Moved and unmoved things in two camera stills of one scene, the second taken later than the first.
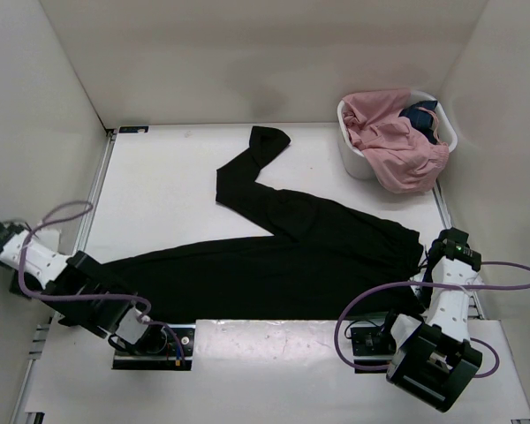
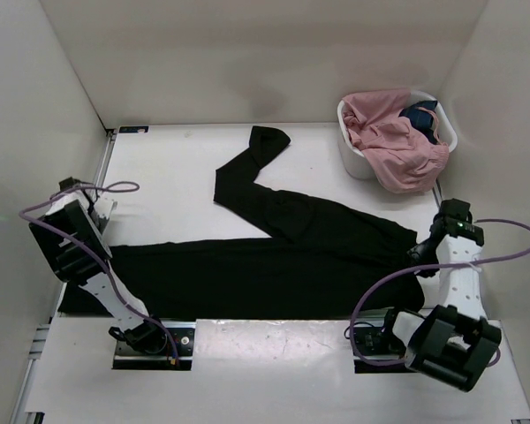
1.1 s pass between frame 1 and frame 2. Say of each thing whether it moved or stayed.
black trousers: stayed
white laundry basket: stayed
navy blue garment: stayed
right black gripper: moved
